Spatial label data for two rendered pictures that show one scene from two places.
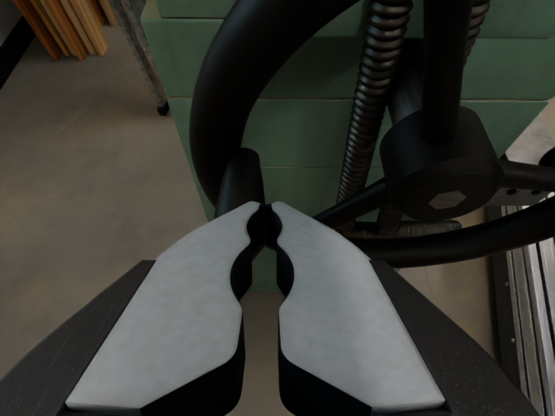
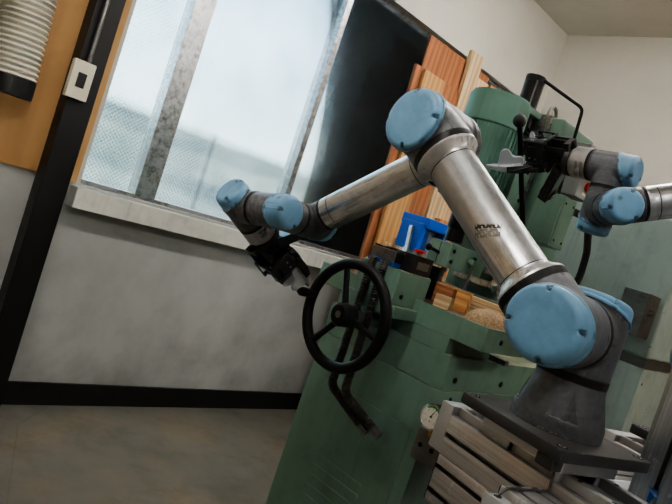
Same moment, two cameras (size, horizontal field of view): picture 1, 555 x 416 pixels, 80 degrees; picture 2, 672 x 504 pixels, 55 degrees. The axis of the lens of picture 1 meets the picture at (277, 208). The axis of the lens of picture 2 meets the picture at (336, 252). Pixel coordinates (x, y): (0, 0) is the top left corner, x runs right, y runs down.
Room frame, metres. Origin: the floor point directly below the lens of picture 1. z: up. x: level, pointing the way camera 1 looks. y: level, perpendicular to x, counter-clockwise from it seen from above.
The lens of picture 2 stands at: (-1.04, -1.19, 1.03)
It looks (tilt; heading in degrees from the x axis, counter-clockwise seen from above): 3 degrees down; 46
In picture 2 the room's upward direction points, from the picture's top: 18 degrees clockwise
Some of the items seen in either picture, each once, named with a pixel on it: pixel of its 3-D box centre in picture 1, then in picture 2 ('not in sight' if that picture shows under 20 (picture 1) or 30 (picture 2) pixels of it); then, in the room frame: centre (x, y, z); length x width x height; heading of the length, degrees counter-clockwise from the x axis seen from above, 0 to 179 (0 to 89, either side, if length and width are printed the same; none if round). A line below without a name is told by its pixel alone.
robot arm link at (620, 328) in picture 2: not in sight; (586, 331); (0.01, -0.74, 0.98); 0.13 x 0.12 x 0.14; 6
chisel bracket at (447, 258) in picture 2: not in sight; (451, 259); (0.49, -0.09, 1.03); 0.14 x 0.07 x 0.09; 1
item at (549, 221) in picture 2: not in sight; (550, 220); (0.69, -0.23, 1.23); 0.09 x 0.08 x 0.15; 1
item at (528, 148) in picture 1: (511, 159); (441, 447); (0.33, -0.35, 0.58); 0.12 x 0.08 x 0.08; 1
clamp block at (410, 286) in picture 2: not in sight; (391, 283); (0.28, -0.08, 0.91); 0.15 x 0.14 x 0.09; 91
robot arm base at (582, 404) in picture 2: not in sight; (564, 397); (0.01, -0.74, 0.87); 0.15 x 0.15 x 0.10
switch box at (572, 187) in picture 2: not in sight; (581, 172); (0.79, -0.22, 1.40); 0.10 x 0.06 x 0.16; 1
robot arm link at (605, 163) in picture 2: not in sight; (613, 169); (0.38, -0.51, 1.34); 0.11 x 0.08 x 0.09; 91
